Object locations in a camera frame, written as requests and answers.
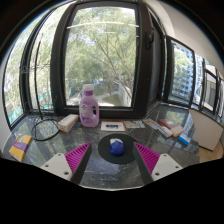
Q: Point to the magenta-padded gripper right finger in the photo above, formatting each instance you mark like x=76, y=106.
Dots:
x=163, y=165

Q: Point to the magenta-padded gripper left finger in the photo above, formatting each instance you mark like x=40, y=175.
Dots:
x=63, y=165

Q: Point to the blue and white computer mouse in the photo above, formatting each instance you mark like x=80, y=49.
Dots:
x=116, y=148

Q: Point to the round black mouse pad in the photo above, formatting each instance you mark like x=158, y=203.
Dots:
x=105, y=151

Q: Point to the small blue box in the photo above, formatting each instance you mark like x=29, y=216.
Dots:
x=184, y=139

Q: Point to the long white striped box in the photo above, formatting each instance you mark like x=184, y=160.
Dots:
x=159, y=128

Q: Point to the beige small box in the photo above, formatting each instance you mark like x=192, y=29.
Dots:
x=177, y=131

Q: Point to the red book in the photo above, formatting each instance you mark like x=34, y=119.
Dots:
x=167, y=123

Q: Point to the orange and white carton box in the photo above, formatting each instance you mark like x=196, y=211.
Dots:
x=68, y=123

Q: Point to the yellow and purple book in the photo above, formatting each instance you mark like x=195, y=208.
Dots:
x=20, y=146

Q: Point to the pale printed paper sheet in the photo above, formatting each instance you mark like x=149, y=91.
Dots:
x=135, y=124

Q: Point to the purple detergent bottle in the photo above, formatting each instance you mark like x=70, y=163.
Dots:
x=89, y=111

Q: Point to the white card with blue print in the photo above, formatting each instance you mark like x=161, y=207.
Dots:
x=113, y=126

